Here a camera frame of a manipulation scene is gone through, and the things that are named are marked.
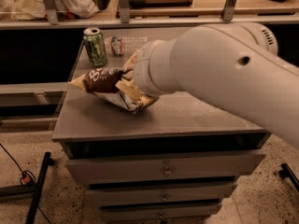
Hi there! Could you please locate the black stand leg left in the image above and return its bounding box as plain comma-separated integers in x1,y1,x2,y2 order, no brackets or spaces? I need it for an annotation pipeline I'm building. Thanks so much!
0,152,54,224

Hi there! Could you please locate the black floor cable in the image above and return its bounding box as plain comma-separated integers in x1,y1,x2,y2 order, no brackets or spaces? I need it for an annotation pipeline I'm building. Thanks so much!
0,143,53,224

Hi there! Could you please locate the black stand leg right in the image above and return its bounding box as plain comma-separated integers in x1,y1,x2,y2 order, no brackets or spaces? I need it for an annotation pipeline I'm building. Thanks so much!
278,163,299,192

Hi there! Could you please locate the grey horizontal rail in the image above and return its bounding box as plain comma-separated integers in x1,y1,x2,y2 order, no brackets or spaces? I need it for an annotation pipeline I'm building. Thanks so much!
0,13,299,30

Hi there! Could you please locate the top grey drawer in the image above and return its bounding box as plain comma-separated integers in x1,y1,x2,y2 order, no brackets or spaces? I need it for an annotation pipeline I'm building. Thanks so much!
66,149,265,185

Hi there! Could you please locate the grey drawer cabinet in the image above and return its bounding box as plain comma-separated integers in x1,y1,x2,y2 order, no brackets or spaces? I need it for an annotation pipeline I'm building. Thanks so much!
51,26,272,224

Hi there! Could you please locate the grey metal bracket middle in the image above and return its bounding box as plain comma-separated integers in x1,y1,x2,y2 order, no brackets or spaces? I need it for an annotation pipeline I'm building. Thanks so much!
119,0,130,23

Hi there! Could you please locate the grey metal bracket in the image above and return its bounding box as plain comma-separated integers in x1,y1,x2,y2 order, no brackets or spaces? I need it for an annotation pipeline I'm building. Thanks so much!
43,0,59,25
119,0,130,23
221,0,237,21

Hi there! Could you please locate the black stand leg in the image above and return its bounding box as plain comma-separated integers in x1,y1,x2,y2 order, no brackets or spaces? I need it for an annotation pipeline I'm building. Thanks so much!
278,163,299,192
0,152,54,224

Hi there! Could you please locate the brown sea salt chip bag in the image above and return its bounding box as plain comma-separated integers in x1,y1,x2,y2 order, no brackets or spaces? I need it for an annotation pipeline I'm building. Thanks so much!
70,67,158,114

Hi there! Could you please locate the middle grey drawer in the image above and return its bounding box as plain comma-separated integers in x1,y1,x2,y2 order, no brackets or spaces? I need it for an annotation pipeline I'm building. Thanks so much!
86,181,237,206

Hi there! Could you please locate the bottom grey drawer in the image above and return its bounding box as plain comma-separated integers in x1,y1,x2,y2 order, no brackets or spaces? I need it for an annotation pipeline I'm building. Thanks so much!
100,202,221,222

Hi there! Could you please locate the white cloth pile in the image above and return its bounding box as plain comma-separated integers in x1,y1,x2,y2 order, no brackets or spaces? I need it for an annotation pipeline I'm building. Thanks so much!
0,0,99,21

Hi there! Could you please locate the grey metal bracket right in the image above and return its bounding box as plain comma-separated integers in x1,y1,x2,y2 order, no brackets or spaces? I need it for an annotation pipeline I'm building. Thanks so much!
221,0,237,21

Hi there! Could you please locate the green soda can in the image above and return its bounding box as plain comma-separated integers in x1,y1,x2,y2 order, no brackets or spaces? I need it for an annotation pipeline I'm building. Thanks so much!
83,27,107,67

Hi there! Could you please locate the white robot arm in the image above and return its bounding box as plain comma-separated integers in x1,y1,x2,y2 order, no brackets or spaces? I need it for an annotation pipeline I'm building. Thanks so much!
130,22,299,147

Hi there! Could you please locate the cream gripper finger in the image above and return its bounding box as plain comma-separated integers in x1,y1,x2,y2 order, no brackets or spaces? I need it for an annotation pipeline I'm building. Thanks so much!
116,80,140,101
123,50,139,71

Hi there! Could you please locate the grey metal bracket left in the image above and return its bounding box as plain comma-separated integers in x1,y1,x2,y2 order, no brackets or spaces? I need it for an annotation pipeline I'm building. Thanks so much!
43,0,59,25

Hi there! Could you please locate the grey drawer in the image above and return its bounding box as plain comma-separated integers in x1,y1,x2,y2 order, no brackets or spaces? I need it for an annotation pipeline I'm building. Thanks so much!
66,149,265,185
100,202,221,222
86,181,237,206

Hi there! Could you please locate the clear plastic water bottle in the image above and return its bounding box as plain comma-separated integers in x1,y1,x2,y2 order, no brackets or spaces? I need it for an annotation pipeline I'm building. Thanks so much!
104,36,149,56

